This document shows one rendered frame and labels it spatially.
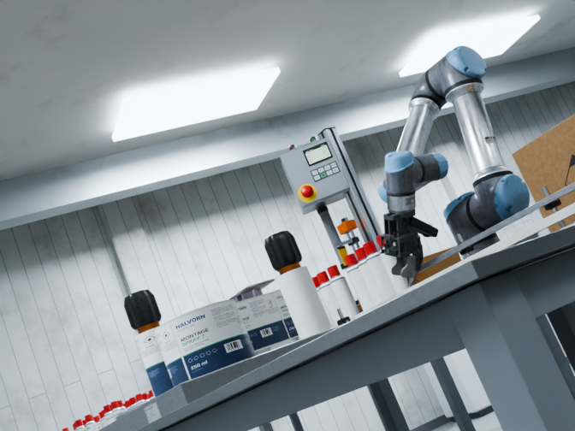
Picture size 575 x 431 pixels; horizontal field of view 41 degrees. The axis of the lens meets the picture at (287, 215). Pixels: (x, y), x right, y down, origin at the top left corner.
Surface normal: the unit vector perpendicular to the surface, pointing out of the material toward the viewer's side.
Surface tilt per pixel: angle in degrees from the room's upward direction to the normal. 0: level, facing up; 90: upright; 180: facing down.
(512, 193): 99
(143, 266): 90
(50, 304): 90
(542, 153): 90
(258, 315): 90
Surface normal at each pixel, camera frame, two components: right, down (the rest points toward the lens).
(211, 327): 0.28, -0.33
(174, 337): -0.43, -0.04
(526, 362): 0.49, -0.39
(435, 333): -0.79, 0.19
